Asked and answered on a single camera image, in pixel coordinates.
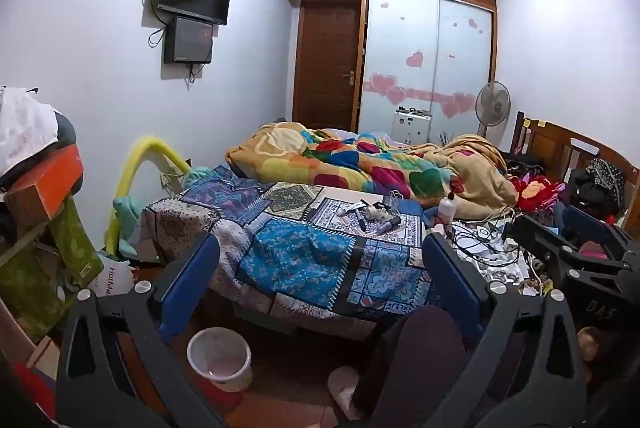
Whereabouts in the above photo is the white plastic bag red print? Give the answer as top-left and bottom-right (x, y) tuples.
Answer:
(92, 253), (138, 299)

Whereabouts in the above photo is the yellow foam tube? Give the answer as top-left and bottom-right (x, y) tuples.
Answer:
(104, 135), (191, 253)

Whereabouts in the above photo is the person's right hand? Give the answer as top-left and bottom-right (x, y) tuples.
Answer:
(575, 326), (610, 391)

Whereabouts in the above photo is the person's leg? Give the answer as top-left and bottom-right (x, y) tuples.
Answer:
(350, 305), (481, 428)

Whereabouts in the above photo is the tangle of white cables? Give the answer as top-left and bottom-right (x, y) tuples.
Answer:
(440, 218), (531, 293)

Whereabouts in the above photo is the white small cabinet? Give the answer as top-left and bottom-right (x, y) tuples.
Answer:
(392, 108), (432, 143)

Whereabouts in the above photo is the red cloth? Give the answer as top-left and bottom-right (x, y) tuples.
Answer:
(515, 175), (566, 213)

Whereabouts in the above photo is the green floral bag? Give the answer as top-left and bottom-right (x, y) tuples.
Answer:
(47, 198), (106, 289)
(0, 248), (68, 344)

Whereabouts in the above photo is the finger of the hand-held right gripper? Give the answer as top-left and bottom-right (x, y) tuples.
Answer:
(501, 214), (568, 269)
(560, 205), (635, 255)

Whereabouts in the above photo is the white plastic bin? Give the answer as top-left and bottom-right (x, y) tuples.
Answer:
(186, 327), (253, 393)

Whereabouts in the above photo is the wooden headboard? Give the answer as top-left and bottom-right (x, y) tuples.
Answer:
(510, 112), (640, 229)

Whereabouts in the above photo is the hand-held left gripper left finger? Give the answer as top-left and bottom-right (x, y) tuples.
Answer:
(54, 233), (228, 428)

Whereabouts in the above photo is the standing fan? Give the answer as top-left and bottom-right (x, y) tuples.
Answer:
(475, 81), (512, 139)

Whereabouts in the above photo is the colourful patterned quilt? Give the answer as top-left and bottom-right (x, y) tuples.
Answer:
(225, 122), (518, 221)

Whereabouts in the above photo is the teal cloth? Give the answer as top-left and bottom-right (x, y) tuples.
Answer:
(112, 195), (146, 256)

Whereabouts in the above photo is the white bottle black cap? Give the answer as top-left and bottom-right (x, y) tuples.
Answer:
(437, 191), (458, 221)

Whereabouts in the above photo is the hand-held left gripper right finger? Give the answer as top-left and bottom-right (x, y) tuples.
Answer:
(421, 233), (589, 428)

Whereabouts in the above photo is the black clothing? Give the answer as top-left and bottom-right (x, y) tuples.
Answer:
(567, 158), (626, 223)

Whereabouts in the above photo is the orange cardboard box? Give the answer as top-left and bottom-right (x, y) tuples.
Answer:
(5, 145), (85, 229)

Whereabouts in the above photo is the small black wall box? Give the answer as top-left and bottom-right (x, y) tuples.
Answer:
(163, 16), (215, 64)

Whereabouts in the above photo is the patchwork patterned bed sheet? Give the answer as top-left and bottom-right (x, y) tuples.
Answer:
(142, 165), (441, 324)

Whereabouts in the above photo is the white slipper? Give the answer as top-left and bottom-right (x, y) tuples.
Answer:
(327, 365), (366, 421)

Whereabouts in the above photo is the white cloth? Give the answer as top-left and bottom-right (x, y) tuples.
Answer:
(0, 86), (61, 176)

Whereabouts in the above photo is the white sliding wardrobe with hearts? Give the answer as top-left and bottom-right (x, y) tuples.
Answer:
(364, 0), (481, 119)

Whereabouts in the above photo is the brown wooden door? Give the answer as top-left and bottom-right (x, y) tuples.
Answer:
(292, 0), (363, 131)

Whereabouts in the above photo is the black television cable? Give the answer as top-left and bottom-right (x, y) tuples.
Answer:
(141, 0), (168, 48)

